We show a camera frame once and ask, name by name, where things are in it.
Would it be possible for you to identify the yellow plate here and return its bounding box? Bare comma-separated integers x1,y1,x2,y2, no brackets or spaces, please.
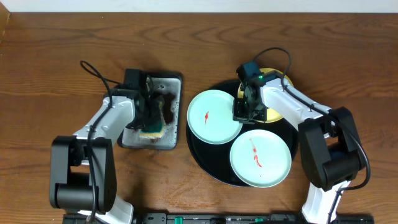
237,68,283,123

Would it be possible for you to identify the green yellow scrubbing sponge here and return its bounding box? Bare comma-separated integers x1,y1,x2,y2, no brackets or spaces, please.
140,110,165,139

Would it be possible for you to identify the light blue plate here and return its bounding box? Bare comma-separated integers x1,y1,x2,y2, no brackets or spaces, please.
229,129,292,188
187,90,243,144

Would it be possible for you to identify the light blue plate front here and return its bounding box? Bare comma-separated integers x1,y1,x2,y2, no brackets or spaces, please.
229,129,292,188

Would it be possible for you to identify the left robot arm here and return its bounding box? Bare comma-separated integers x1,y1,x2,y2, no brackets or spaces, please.
49,88,164,223

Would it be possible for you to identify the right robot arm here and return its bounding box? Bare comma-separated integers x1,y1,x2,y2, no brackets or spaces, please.
233,71,371,223

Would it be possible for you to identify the black rectangular soapy tray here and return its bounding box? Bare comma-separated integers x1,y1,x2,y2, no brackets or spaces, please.
118,71,182,150

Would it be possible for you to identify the round black serving tray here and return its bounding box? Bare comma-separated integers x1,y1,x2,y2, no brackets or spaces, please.
187,80,298,186

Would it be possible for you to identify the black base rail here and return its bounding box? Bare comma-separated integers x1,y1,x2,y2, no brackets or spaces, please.
62,213,375,224

